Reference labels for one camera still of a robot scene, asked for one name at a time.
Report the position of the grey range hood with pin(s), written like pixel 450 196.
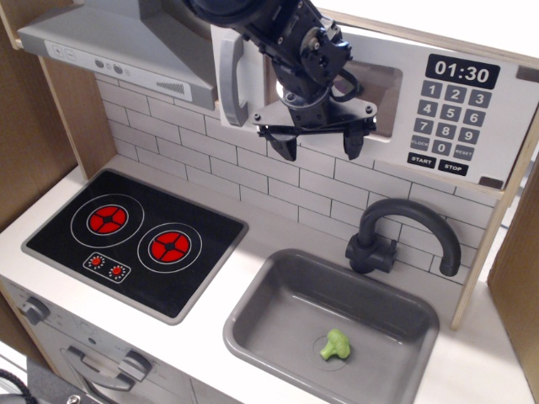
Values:
pixel 133 41

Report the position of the white toy microwave door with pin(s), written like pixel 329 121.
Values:
pixel 258 86

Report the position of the grey oven door handle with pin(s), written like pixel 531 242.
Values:
pixel 101 371

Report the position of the wooden microwave cabinet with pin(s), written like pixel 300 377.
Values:
pixel 467 110

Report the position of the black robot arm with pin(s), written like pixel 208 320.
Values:
pixel 286 29

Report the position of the grey microwave door handle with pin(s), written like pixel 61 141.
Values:
pixel 231 51

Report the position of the purple toy eggplant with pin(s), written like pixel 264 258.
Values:
pixel 344 90

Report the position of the black toy stove top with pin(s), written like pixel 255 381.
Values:
pixel 150 249

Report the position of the grey toy sink basin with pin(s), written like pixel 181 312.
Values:
pixel 281 323

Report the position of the grey oven knob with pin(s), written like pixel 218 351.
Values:
pixel 35 310

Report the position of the dark grey toy faucet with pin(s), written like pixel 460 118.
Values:
pixel 367 252

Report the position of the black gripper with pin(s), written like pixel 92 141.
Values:
pixel 284 120

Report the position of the brown cardboard panel right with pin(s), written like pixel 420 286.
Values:
pixel 513 281

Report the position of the green toy broccoli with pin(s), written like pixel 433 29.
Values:
pixel 337 344

